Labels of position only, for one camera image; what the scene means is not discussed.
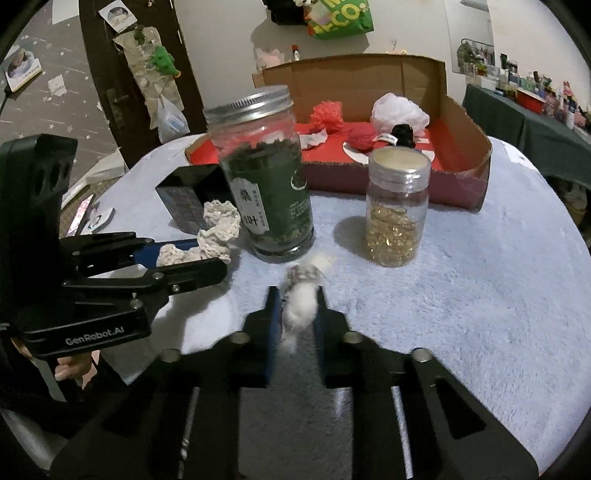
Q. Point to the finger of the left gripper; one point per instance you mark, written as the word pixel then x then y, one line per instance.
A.
pixel 89 255
pixel 151 289

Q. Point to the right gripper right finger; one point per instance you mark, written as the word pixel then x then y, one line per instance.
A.
pixel 412 418

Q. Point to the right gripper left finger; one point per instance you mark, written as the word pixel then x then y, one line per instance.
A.
pixel 178 419

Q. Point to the cream crochet scrunchie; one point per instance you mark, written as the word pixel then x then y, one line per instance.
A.
pixel 222 226

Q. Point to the white fluffy star toy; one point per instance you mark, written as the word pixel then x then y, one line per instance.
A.
pixel 300 301

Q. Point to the pink foam net ball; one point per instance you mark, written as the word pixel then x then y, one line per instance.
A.
pixel 327 116

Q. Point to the red knitted ball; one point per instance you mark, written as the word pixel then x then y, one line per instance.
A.
pixel 361 137

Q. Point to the white mesh bath pouf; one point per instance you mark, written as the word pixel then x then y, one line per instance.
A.
pixel 392 110

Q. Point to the person left hand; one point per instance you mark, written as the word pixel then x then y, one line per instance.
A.
pixel 80 367

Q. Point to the black cube box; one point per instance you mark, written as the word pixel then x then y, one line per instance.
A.
pixel 185 191

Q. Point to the plastic bag on door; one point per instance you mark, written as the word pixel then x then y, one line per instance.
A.
pixel 171 123

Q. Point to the dark wooden door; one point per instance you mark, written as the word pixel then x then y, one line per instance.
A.
pixel 119 95

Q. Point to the white fuzzy tablecloth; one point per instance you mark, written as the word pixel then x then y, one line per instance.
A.
pixel 501 297

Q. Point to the green plush on door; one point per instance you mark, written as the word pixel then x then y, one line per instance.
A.
pixel 163 62

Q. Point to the green tea jar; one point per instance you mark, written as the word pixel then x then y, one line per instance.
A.
pixel 259 150

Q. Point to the capsule jar gold lid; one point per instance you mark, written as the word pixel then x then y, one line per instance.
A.
pixel 397 204

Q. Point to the white crumpled cloth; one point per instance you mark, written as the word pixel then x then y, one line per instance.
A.
pixel 312 140

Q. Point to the pink plush toy left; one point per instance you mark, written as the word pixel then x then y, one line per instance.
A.
pixel 266 59

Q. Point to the red cardboard box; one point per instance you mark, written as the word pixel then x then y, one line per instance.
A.
pixel 460 153

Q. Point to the black pompom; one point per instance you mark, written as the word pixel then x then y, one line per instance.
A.
pixel 404 134

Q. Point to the dark green covered table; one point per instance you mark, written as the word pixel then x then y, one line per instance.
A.
pixel 554 150

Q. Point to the green tote bag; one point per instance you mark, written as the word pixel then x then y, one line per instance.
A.
pixel 337 19

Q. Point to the red bowl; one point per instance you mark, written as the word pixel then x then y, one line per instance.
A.
pixel 530 101

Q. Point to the red-tipped broom handle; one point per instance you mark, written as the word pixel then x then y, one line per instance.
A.
pixel 296 53

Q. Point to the wall mirror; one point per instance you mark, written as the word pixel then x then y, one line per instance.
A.
pixel 470 33

